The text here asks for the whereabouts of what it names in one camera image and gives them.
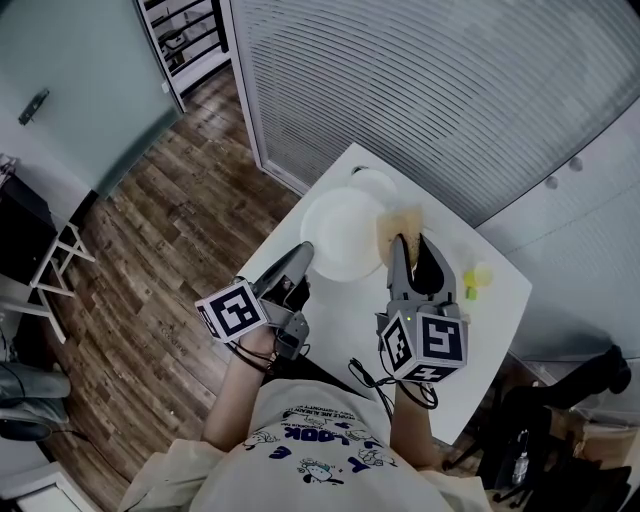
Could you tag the grey chair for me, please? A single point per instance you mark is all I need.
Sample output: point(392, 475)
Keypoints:
point(30, 395)

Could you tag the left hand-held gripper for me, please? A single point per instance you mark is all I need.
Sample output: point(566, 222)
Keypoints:
point(235, 311)

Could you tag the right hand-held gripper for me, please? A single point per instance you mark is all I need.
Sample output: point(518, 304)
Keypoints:
point(440, 340)

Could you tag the brown yellow scrubbing sponge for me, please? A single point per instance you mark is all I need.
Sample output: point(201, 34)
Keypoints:
point(400, 222)

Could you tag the white window blinds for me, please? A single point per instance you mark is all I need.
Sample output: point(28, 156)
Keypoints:
point(425, 90)

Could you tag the round cabinet knob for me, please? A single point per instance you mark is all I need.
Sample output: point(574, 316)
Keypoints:
point(551, 181)
point(576, 163)

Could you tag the cream printed shirt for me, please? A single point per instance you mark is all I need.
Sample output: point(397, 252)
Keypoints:
point(310, 470)

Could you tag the white cabinet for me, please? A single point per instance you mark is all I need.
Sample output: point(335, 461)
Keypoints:
point(575, 250)

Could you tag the black box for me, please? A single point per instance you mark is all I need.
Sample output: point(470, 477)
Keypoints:
point(22, 235)

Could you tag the cardboard box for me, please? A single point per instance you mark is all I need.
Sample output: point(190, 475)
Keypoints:
point(607, 445)

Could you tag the yellow green small bottle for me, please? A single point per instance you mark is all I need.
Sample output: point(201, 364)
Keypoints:
point(479, 277)

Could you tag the frosted glass door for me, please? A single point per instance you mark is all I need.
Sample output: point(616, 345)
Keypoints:
point(85, 75)

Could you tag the small white bowl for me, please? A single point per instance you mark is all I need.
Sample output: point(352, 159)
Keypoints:
point(375, 182)

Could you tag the person's right forearm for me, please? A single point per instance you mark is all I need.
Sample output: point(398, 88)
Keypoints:
point(412, 425)

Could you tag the large white plate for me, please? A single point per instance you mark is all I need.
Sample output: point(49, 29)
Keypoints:
point(340, 230)

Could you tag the person's left forearm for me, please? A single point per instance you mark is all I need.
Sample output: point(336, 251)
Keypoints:
point(235, 395)

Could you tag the white folding stand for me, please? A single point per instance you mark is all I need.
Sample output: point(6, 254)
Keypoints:
point(60, 270)

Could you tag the clear bottle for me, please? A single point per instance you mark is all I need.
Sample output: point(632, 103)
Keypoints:
point(520, 462)

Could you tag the black chair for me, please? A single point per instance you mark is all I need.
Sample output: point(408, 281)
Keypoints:
point(555, 415)

